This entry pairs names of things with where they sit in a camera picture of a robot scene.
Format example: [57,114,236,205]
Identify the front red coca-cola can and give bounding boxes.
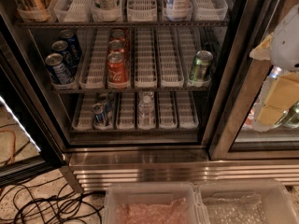
[107,52,127,84]

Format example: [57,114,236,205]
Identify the middle red coca-cola can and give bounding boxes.
[107,40,125,53]

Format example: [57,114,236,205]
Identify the clear water bottle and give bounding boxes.
[138,91,155,127]

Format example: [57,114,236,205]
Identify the left clear plastic bin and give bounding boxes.
[103,182,205,224]

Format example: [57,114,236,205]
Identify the blue pepsi can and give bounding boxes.
[59,29,82,62]
[51,40,78,76]
[45,53,74,85]

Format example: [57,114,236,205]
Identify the blue can shelf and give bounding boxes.
[93,103,107,126]
[98,93,113,119]

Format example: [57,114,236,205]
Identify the right clear plastic bin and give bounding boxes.
[199,179,299,224]

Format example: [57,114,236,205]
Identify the rear blue can bottom shelf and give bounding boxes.
[98,93,113,119]

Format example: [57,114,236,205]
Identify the front blue can bottom shelf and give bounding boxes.
[93,103,107,126]

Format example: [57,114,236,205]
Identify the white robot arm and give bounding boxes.
[249,5,299,126]

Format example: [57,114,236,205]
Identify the stainless steel fridge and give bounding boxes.
[0,0,299,192]

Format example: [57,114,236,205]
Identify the black cables on floor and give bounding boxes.
[0,175,105,224]

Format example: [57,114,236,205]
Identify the rear red coca-cola can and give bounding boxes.
[110,29,126,43]

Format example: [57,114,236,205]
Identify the orange cable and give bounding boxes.
[0,128,17,167]

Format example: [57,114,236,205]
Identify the red coca-cola can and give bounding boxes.
[107,40,125,53]
[110,29,126,43]
[107,52,127,84]

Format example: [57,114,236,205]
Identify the green soda can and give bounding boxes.
[189,50,213,82]

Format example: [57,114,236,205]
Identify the clear plastic bin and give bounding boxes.
[199,179,299,224]
[103,182,205,224]

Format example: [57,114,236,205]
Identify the open fridge glass door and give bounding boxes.
[0,31,64,189]

